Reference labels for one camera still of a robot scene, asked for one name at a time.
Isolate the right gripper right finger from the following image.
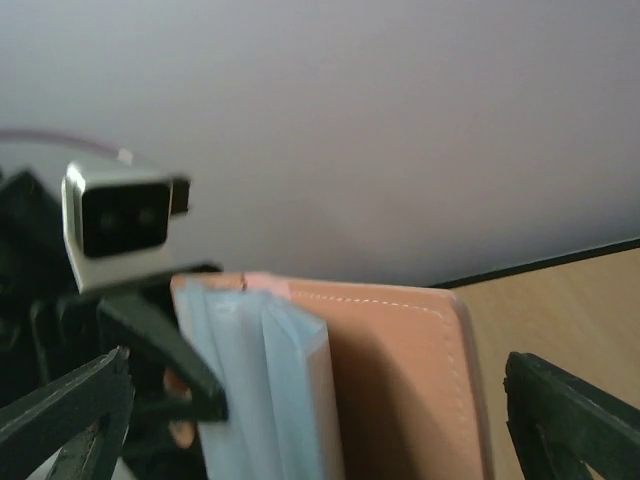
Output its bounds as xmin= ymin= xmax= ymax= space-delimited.
xmin=504 ymin=352 xmax=639 ymax=479

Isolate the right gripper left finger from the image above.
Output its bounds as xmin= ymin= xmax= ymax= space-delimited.
xmin=1 ymin=348 xmax=135 ymax=479

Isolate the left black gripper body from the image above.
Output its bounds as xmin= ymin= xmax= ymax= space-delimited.
xmin=30 ymin=270 xmax=225 ymax=460

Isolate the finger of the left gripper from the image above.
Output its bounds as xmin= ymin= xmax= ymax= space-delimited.
xmin=97 ymin=294 xmax=228 ymax=422

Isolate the pink leather card holder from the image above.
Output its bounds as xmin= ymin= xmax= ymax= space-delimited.
xmin=170 ymin=272 xmax=494 ymax=479

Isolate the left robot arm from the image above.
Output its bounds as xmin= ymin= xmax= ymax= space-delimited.
xmin=1 ymin=170 xmax=228 ymax=426

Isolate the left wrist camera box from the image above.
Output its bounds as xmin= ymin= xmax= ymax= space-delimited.
xmin=61 ymin=158 xmax=191 ymax=293

